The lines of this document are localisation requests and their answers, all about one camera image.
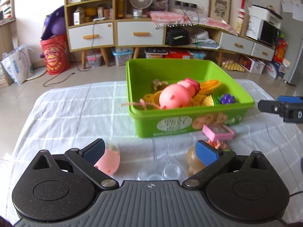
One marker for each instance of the red gift box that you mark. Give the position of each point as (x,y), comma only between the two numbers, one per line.
(280,50)

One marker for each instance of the black bag on shelf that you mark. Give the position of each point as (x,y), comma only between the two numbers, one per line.
(177,36)

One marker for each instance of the framed cartoon girl picture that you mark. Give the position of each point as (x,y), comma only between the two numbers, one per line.
(220,10)

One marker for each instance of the small orange figurine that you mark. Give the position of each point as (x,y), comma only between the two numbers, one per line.
(219,145)

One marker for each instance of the white printer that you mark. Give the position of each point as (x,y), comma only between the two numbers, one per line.
(266,14)

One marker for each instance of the purple toy grapes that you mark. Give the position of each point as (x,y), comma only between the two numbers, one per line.
(227,99)

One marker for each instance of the purple plush toy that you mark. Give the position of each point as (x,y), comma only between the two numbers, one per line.
(54,24)

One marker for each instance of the wooden sideboard with drawers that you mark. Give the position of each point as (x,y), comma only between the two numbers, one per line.
(139,33)

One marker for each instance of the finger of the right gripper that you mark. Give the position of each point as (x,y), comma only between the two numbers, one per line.
(271,106)
(290,99)

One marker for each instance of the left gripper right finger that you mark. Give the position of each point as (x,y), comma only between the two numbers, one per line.
(215,162)

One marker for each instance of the brown rubber figure toy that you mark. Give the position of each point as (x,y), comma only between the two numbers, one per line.
(194,163)

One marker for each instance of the small white desk fan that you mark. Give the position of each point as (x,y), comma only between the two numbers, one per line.
(139,6)

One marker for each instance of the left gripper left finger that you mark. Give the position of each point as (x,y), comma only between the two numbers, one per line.
(83,161)

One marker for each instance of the green plastic storage box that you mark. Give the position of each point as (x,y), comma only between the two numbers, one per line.
(146,78)

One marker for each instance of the pink egg shaped toy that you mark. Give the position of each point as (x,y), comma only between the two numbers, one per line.
(110,160)

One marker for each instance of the grey refrigerator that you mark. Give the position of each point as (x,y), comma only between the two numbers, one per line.
(291,11)

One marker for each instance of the orange yellow toy plate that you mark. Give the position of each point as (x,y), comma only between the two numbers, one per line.
(208,87)

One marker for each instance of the red printed bucket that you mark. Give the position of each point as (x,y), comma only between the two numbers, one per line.
(55,52)

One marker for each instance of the egg tray on floor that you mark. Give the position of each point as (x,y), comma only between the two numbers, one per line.
(232,66)

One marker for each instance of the white paper bag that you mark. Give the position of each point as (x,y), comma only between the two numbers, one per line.
(17,64)

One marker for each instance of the large pink pig toy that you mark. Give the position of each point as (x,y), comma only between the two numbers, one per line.
(179,95)

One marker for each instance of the white checked tablecloth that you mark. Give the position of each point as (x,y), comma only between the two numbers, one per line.
(67,118)

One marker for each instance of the pink cloth on sideboard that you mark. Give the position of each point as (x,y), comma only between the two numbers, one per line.
(169,19)

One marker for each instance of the pink card box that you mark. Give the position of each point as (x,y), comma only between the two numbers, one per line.
(218,132)

